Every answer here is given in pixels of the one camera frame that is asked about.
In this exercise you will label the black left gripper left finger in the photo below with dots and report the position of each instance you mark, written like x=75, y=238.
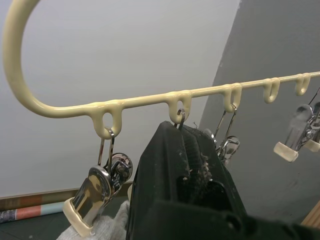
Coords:
x=160, y=162

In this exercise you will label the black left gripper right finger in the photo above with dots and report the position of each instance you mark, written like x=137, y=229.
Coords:
x=212, y=162

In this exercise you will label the light grey knit sock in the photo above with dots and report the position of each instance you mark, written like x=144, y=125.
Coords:
x=110, y=225

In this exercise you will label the light wooden board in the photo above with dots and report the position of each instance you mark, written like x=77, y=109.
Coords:
x=312, y=212

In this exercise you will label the pastel patchwork mat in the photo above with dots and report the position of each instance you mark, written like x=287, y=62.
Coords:
x=27, y=208

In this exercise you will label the cream coated clip hanger frame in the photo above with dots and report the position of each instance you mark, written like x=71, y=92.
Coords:
x=75, y=110

